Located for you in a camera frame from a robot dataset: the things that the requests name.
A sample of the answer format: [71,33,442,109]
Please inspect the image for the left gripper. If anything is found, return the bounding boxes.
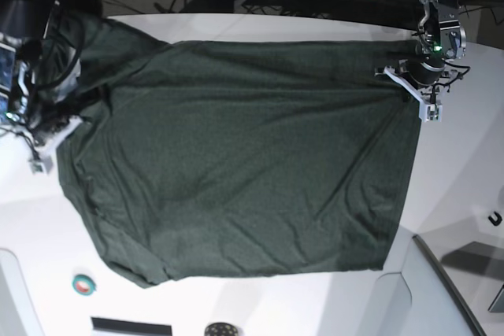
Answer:
[406,57,446,87]

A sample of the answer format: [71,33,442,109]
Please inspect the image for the green tape roll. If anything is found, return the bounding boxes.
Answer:
[72,275,96,297]

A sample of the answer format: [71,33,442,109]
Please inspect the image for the grey metal tray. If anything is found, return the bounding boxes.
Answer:
[415,234,503,335]

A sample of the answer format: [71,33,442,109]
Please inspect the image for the black perforated round object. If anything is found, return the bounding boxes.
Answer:
[204,323,239,336]

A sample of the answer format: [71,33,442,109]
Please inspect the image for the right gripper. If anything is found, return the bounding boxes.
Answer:
[25,109,75,143]

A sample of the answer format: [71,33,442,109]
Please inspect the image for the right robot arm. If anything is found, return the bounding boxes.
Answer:
[1,0,82,135]

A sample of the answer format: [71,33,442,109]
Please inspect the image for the dark green t-shirt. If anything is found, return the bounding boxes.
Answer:
[57,14,421,288]

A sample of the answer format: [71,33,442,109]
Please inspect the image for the black U-shaped hook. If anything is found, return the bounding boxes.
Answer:
[487,212,503,227]

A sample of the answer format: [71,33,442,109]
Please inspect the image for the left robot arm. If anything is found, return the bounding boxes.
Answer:
[406,0,466,87]

